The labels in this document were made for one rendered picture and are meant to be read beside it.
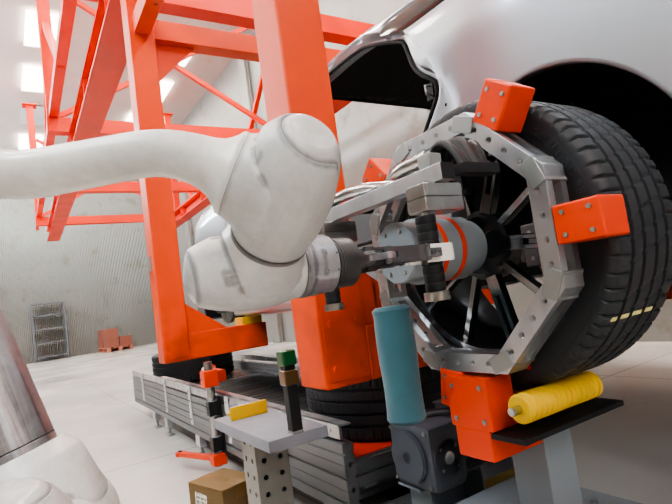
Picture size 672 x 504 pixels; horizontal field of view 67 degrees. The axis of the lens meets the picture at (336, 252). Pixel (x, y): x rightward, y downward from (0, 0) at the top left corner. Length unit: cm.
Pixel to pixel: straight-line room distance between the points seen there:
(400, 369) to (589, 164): 56
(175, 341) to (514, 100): 264
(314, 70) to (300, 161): 115
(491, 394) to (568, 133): 54
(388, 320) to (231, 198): 66
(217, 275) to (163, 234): 271
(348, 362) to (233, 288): 90
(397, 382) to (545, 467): 38
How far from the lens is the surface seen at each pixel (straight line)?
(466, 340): 130
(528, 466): 134
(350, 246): 75
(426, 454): 146
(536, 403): 110
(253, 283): 64
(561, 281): 98
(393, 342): 115
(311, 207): 56
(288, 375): 135
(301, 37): 170
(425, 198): 87
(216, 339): 338
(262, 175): 55
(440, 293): 87
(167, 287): 331
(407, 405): 117
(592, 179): 104
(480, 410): 116
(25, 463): 86
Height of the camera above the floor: 78
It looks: 5 degrees up
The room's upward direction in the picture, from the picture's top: 8 degrees counter-clockwise
